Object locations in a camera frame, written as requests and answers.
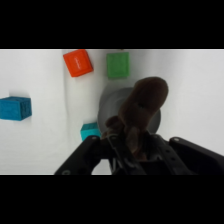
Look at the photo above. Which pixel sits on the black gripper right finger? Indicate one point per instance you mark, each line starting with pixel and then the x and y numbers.
pixel 186 156

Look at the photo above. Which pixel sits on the red cube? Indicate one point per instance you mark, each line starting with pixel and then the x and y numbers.
pixel 78 63

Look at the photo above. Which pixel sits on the teal cube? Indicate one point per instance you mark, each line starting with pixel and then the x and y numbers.
pixel 89 130

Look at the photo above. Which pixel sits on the brown deer plush toy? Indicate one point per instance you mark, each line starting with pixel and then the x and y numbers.
pixel 141 106

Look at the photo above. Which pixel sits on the dark blue cube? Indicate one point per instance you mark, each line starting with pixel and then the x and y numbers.
pixel 15 108

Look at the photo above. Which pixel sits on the bright green cube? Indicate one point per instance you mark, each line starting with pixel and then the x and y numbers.
pixel 117 65

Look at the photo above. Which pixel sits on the grey bowl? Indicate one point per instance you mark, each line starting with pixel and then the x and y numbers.
pixel 111 103

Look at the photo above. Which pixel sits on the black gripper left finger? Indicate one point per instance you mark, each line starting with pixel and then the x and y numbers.
pixel 90 156

